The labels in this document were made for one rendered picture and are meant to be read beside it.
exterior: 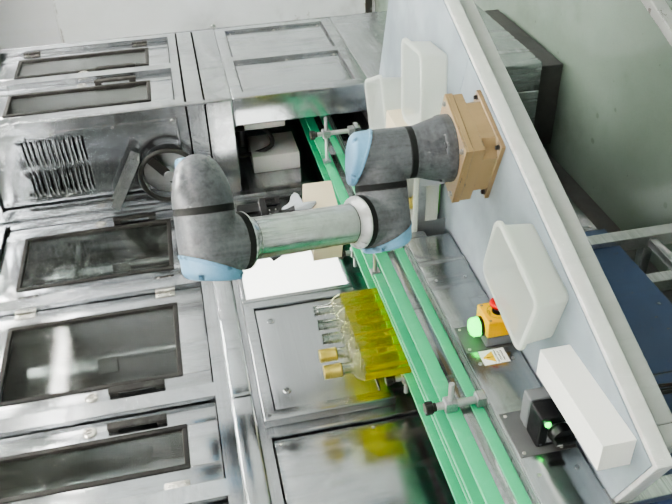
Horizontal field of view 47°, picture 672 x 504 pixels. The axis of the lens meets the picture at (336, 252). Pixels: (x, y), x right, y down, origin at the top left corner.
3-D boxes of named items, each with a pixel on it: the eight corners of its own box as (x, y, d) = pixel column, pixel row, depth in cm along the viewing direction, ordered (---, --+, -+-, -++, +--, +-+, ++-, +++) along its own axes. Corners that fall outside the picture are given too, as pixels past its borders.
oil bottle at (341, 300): (404, 297, 214) (329, 309, 210) (405, 281, 211) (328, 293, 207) (410, 310, 209) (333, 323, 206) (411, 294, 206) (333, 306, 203)
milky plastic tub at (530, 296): (536, 208, 154) (495, 214, 153) (582, 297, 140) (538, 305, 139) (518, 263, 168) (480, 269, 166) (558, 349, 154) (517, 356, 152)
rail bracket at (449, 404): (482, 395, 161) (421, 406, 159) (485, 369, 157) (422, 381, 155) (489, 409, 158) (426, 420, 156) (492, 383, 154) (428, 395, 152)
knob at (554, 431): (567, 436, 147) (575, 450, 145) (545, 440, 147) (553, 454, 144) (571, 420, 145) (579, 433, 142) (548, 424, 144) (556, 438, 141)
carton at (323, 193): (331, 180, 199) (302, 184, 198) (344, 229, 190) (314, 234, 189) (329, 208, 209) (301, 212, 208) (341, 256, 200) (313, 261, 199)
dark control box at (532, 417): (558, 409, 155) (519, 417, 154) (564, 381, 150) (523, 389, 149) (577, 440, 149) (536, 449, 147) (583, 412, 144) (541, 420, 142)
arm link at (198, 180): (164, 149, 139) (165, 160, 186) (172, 210, 140) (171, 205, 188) (228, 143, 141) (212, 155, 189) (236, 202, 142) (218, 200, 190)
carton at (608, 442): (569, 344, 146) (540, 349, 145) (636, 439, 126) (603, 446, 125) (565, 368, 149) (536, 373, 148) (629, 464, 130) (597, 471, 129)
